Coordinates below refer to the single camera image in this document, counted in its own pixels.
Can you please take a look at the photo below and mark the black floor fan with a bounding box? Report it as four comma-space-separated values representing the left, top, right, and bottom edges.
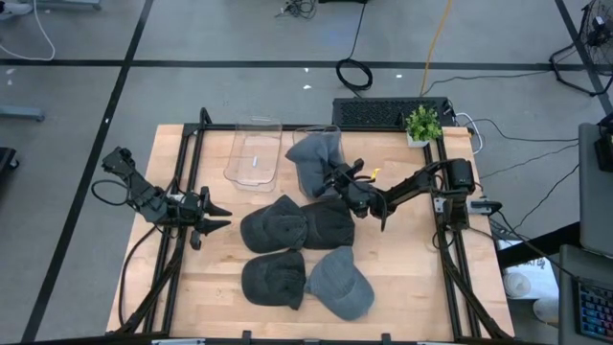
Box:
548, 0, 613, 98

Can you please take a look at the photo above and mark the small potted green plant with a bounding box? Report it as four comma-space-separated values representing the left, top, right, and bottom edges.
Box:
404, 103, 444, 149

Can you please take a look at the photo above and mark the black coiled cable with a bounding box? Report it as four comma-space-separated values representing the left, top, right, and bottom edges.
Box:
333, 0, 375, 93

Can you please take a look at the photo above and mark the black floor cable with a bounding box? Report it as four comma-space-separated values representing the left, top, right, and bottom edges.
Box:
420, 70, 552, 97
463, 117, 580, 145

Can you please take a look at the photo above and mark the grey laptop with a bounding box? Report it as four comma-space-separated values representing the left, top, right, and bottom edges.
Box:
577, 122, 613, 260

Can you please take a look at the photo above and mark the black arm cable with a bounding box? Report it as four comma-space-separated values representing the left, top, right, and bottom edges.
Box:
117, 222, 167, 330

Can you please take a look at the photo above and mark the black aluminium table frame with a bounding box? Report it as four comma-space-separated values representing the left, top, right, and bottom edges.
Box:
107, 107, 516, 345

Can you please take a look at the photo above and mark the blue-grey baseball cap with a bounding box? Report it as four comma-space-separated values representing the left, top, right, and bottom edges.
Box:
304, 245, 376, 322
284, 131, 346, 200

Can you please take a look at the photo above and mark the grey table foot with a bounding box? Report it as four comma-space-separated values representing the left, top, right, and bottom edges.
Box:
0, 105, 47, 123

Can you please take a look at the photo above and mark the white cup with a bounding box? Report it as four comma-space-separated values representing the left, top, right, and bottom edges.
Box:
502, 271, 533, 300

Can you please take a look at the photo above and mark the black camera device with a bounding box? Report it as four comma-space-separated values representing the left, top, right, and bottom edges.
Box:
468, 199, 504, 215

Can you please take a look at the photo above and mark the backlit colourful keyboard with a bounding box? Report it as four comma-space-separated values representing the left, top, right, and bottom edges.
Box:
574, 280, 613, 344

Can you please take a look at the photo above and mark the yellow cable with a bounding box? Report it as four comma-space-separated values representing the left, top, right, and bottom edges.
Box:
419, 0, 455, 97

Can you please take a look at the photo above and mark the black perforated computer case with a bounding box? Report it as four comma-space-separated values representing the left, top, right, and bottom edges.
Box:
331, 96, 456, 129

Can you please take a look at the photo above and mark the dark baseball cap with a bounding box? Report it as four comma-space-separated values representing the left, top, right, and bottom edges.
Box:
301, 198, 356, 251
240, 248, 307, 311
238, 194, 309, 255

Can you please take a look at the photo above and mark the clear plastic bin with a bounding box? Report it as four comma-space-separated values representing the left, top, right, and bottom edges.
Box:
291, 124, 347, 200
222, 115, 284, 194

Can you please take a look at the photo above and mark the white floor cable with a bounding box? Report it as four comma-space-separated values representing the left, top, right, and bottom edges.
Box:
0, 0, 57, 62

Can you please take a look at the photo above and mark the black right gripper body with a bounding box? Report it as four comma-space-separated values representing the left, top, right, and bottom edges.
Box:
344, 159, 384, 219

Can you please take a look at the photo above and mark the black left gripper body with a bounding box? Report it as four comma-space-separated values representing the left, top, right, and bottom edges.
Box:
166, 186, 211, 251

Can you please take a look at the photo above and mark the black cable bundle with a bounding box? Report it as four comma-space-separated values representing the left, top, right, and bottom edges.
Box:
275, 0, 320, 20

